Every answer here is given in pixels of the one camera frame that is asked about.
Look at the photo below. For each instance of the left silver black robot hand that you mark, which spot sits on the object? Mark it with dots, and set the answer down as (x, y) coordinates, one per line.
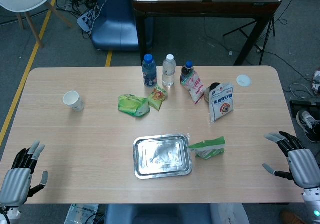
(15, 186)

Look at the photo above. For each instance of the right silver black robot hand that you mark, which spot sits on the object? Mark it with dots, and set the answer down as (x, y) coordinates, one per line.
(303, 166)

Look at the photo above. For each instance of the green snack bag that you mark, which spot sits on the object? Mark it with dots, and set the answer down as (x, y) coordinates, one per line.
(208, 147)

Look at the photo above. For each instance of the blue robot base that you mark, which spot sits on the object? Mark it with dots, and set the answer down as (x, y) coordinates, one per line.
(115, 26)

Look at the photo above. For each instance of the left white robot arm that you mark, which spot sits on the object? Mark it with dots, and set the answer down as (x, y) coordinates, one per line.
(11, 214)

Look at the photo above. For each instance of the silver metal tray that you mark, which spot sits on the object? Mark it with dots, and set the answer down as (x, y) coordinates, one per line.
(162, 156)

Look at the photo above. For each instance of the small yellow green snack packet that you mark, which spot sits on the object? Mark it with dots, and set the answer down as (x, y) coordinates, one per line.
(157, 97)

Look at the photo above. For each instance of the black grey sneaker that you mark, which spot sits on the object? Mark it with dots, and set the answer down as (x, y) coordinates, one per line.
(308, 125)

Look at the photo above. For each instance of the black flat box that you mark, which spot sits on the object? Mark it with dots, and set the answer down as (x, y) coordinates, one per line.
(306, 105)

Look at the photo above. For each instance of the white sugar bag blue print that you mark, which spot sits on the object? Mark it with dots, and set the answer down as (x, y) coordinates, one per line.
(222, 104)

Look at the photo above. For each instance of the white paper cup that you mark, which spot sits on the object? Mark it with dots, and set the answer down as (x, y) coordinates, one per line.
(75, 102)

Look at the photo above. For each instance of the white round lid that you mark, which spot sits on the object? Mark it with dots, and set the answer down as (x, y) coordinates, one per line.
(243, 80)

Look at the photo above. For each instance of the white bag with red print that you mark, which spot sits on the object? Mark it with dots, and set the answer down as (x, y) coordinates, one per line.
(196, 87)

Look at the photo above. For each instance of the large green plastic bag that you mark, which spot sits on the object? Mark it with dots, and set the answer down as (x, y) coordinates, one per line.
(131, 105)

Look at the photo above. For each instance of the blue white robot torso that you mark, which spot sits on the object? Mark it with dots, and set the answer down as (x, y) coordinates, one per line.
(162, 215)

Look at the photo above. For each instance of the dark liquid bottle blue cap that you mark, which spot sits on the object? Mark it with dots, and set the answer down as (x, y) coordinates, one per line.
(187, 71)

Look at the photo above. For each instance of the black tripod stand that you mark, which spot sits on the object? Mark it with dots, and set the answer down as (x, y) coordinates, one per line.
(240, 29)

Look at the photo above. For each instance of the clear water bottle white cap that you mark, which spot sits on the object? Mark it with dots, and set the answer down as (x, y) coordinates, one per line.
(169, 71)

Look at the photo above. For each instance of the blue label drink bottle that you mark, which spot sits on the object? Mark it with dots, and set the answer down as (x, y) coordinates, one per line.
(149, 74)

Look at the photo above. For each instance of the white power strip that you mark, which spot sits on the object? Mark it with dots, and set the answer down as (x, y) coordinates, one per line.
(86, 20)

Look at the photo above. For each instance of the dark wooden mahjong table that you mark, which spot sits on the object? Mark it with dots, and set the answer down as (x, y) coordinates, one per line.
(205, 5)

